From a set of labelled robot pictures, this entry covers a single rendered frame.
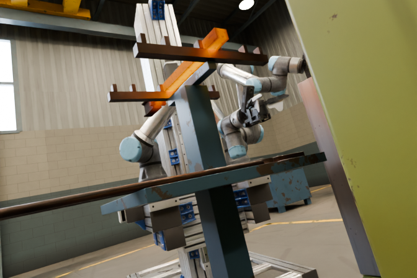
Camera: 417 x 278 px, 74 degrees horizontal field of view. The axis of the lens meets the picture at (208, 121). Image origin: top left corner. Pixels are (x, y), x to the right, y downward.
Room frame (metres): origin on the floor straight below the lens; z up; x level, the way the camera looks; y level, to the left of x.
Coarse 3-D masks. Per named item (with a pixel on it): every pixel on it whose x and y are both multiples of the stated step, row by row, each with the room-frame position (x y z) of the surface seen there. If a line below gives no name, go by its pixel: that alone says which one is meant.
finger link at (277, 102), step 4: (276, 96) 1.06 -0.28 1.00; (280, 96) 1.06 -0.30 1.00; (284, 96) 1.05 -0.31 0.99; (288, 96) 1.05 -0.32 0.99; (268, 100) 1.08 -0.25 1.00; (272, 100) 1.07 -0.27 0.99; (276, 100) 1.07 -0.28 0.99; (280, 100) 1.07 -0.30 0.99; (268, 104) 1.09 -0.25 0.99; (272, 104) 1.08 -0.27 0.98; (276, 104) 1.08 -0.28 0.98; (280, 104) 1.07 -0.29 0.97; (276, 108) 1.08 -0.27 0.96; (280, 108) 1.07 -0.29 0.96
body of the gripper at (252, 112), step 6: (264, 102) 1.08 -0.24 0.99; (252, 108) 1.07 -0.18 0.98; (264, 108) 1.08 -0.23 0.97; (240, 114) 1.14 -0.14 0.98; (246, 114) 1.12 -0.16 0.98; (252, 114) 1.08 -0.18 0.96; (258, 114) 1.05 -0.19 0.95; (264, 114) 1.07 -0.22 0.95; (240, 120) 1.14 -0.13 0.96; (246, 120) 1.13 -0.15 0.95; (252, 120) 1.08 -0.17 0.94; (258, 120) 1.09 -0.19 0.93; (264, 120) 1.12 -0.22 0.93; (246, 126) 1.14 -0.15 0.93; (252, 126) 1.16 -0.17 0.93
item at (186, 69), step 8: (216, 32) 0.48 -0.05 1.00; (224, 32) 0.49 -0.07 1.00; (208, 40) 0.50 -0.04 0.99; (216, 40) 0.49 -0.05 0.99; (224, 40) 0.50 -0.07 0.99; (208, 48) 0.52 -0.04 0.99; (216, 48) 0.52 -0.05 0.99; (184, 64) 0.59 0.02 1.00; (192, 64) 0.57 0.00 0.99; (200, 64) 0.58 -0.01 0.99; (176, 72) 0.62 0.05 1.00; (184, 72) 0.60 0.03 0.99; (192, 72) 0.61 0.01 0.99; (168, 80) 0.66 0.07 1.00; (176, 80) 0.63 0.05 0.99; (184, 80) 0.65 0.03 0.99; (168, 88) 0.67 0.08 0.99; (176, 88) 0.69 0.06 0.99; (144, 104) 0.82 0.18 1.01; (152, 104) 0.75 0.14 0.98; (160, 104) 0.76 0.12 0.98; (152, 112) 0.80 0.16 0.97
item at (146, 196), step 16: (288, 160) 0.54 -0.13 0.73; (304, 160) 0.57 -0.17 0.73; (320, 160) 0.59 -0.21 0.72; (208, 176) 0.44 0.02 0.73; (224, 176) 0.45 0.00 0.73; (240, 176) 0.47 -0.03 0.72; (256, 176) 0.49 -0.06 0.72; (144, 192) 0.38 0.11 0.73; (160, 192) 0.39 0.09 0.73; (176, 192) 0.40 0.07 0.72; (192, 192) 0.42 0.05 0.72; (112, 208) 0.54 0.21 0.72; (128, 208) 0.59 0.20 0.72
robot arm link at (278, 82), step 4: (272, 76) 1.33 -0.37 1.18; (276, 76) 1.31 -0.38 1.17; (280, 76) 1.30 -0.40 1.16; (284, 76) 1.30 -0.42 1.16; (272, 80) 1.30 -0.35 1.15; (276, 80) 1.30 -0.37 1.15; (280, 80) 1.31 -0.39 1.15; (284, 80) 1.31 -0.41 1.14; (272, 84) 1.29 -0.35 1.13; (276, 84) 1.30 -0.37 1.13; (280, 84) 1.32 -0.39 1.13; (284, 84) 1.33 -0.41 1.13; (272, 88) 1.31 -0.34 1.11; (276, 88) 1.32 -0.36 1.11; (280, 88) 1.33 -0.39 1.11; (284, 88) 1.34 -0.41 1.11; (272, 92) 1.35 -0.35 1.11; (276, 92) 1.34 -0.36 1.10; (280, 92) 1.34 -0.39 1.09; (284, 92) 1.35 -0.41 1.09
